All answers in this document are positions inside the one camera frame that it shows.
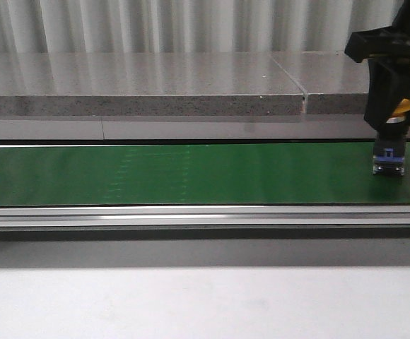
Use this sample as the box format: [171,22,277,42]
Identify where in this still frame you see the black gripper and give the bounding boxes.
[344,1,410,133]

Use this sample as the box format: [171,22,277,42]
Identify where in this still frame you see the yellow mushroom push button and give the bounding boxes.
[373,98,410,177]

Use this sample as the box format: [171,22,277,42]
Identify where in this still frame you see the green conveyor belt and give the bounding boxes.
[0,142,410,207]

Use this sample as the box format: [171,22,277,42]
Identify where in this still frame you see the grey pleated curtain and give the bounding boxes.
[0,1,401,53]

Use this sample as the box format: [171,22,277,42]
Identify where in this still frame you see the grey right counter slab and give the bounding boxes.
[271,52,369,115]

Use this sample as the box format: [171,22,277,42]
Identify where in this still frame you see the aluminium conveyor frame rail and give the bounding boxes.
[0,205,410,232]

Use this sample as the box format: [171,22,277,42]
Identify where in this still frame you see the grey stone counter slab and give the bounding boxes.
[0,52,303,117]

